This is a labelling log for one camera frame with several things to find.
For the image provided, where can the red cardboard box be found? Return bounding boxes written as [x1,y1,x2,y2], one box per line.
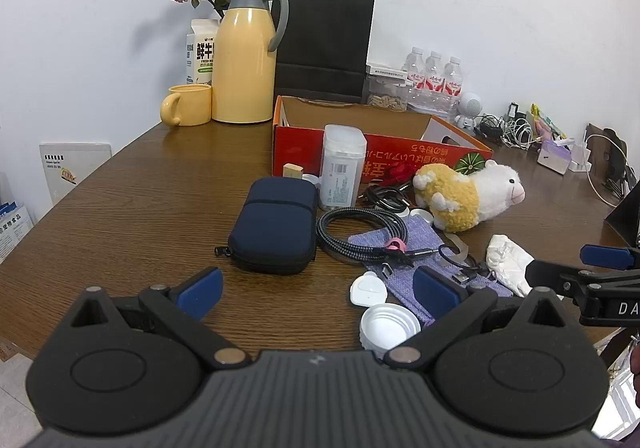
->
[272,95,495,179]

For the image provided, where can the black paper bag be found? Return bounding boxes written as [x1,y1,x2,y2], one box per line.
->
[274,0,376,105]

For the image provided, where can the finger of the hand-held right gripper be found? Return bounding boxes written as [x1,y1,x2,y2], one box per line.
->
[525,259,603,301]
[580,244,640,272]

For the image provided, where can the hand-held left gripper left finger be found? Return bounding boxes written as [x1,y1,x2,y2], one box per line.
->
[69,267,252,371]

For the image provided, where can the clear nut container white lid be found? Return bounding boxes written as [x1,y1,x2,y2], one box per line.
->
[366,64,416,113]

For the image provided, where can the white cardboard sign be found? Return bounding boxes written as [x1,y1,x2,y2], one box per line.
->
[39,142,112,206]

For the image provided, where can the yellow and white plush sheep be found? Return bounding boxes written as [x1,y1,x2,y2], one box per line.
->
[412,159,526,234]

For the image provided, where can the navy zip case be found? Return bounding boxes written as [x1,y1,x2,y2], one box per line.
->
[215,178,319,275]

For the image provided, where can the small white plastic lid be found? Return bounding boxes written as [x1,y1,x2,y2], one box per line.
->
[349,273,390,311]

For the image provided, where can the tangle of charger cables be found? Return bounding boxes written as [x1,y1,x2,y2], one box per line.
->
[475,103,543,149]

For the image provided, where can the large white bottle cap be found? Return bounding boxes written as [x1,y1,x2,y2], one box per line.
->
[360,304,422,354]

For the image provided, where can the braided cable with pink tie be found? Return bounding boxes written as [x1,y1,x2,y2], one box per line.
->
[316,207,436,270]

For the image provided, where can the short black usb cable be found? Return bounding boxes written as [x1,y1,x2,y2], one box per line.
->
[437,243,496,286]

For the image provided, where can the brown and black stand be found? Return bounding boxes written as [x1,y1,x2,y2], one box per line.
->
[585,123,640,244]

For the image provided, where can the colourful snack packet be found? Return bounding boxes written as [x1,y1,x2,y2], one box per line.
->
[530,103,567,140]

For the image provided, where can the clear plastic swab container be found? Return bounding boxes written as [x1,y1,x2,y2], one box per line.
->
[319,124,368,211]

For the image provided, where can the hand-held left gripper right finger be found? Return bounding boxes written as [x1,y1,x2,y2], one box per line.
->
[382,266,567,371]

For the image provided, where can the blue and white packets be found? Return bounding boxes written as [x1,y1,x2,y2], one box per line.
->
[0,200,35,264]

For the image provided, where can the white charger dock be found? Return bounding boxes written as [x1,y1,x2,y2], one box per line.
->
[570,140,592,174]

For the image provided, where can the black cable bundle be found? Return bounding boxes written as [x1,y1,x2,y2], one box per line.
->
[364,182,416,215]

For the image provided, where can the purple tissue pack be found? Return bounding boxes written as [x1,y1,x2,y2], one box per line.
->
[537,138,573,174]

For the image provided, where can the crinkled iridescent plastic bag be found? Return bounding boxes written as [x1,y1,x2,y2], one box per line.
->
[487,234,536,296]

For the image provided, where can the purple knit pouch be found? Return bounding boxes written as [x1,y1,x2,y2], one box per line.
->
[347,218,513,326]

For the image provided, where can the clear water bottle red label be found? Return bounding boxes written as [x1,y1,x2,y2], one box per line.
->
[404,47,428,111]
[422,51,447,116]
[441,56,464,124]

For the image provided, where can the white milk carton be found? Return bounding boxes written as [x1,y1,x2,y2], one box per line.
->
[186,19,221,86]

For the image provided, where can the yellow thermos jug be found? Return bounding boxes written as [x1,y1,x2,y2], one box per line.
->
[211,0,290,125]

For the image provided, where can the yellow mug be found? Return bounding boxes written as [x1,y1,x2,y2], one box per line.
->
[160,84,213,127]

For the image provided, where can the white robot toy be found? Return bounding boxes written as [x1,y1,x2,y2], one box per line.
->
[457,92,483,129]

